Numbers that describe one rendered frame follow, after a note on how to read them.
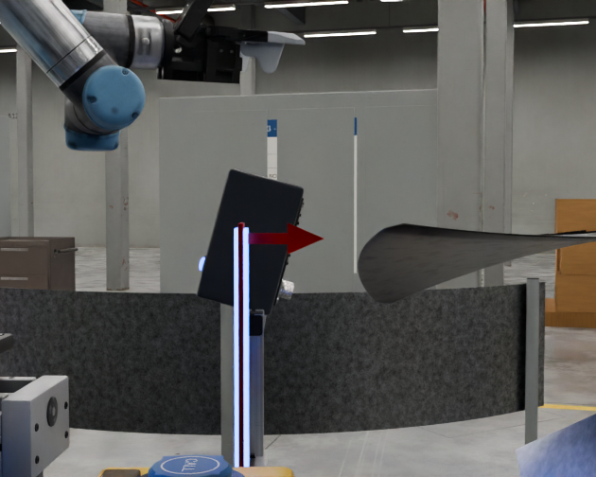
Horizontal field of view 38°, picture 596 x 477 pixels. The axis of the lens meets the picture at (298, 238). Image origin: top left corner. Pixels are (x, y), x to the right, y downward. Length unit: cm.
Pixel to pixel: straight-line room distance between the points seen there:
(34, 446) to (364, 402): 164
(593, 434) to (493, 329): 204
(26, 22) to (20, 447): 49
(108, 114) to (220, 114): 601
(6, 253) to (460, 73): 414
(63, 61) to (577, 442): 73
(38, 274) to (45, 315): 473
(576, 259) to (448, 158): 396
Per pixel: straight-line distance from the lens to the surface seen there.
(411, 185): 671
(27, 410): 101
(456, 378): 268
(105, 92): 110
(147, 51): 127
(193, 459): 44
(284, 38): 129
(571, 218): 872
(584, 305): 880
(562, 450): 73
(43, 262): 736
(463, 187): 495
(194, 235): 715
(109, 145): 125
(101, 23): 127
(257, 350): 120
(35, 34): 112
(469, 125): 497
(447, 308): 262
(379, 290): 75
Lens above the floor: 121
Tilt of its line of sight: 2 degrees down
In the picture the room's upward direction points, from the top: straight up
